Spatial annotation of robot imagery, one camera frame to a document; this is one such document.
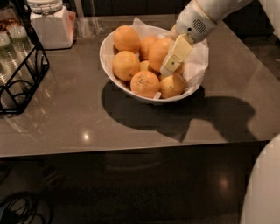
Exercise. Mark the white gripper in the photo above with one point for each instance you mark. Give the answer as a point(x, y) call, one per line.
point(192, 24)

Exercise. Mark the large orange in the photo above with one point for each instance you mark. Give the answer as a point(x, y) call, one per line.
point(158, 52)

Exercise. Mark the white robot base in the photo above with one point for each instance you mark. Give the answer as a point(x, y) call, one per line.
point(262, 199)

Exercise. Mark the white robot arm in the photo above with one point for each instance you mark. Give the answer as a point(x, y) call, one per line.
point(219, 9)

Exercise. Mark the white ceramic bowl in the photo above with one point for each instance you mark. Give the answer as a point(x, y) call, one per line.
point(107, 53)

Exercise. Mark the orange upper middle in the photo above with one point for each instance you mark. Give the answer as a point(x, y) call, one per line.
point(145, 46)

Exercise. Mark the white paper liner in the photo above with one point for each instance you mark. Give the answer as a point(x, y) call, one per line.
point(195, 64)

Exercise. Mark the small orange centre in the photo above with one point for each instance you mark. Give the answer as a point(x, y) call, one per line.
point(145, 66)

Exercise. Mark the orange front right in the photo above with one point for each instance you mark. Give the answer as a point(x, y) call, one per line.
point(172, 85)

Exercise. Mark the orange top left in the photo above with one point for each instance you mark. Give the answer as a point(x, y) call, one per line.
point(125, 38)

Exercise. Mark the orange front centre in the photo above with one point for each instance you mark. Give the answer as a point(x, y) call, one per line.
point(145, 84)

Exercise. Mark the orange left middle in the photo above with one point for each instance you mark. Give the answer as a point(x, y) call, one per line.
point(125, 65)

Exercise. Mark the clear plastic stand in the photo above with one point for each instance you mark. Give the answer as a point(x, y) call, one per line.
point(88, 27)

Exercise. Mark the white lidded jar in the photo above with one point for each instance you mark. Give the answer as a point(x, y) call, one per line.
point(53, 23)

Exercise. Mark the glass jar in rack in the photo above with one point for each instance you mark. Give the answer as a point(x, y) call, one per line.
point(23, 47)

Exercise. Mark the glass jar front rack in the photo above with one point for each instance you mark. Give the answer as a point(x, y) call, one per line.
point(10, 68)

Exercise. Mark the black wire rack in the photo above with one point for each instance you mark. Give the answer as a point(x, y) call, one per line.
point(23, 61)

